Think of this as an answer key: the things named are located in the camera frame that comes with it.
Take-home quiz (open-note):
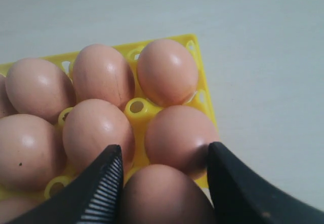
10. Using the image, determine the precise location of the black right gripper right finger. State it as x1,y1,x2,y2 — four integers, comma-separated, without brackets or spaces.
207,142,323,223

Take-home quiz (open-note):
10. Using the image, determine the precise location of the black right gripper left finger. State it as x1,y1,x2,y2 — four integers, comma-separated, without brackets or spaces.
10,144,123,223

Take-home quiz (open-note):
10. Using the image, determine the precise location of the brown egg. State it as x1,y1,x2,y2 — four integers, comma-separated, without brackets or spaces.
137,39,198,107
118,165,216,224
72,44,135,110
1,114,67,191
5,58,76,124
63,99,135,173
1,197,40,223
144,105,220,179
0,74,17,118

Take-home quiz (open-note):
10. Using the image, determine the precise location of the yellow plastic egg tray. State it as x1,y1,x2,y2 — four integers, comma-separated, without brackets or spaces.
1,34,218,202

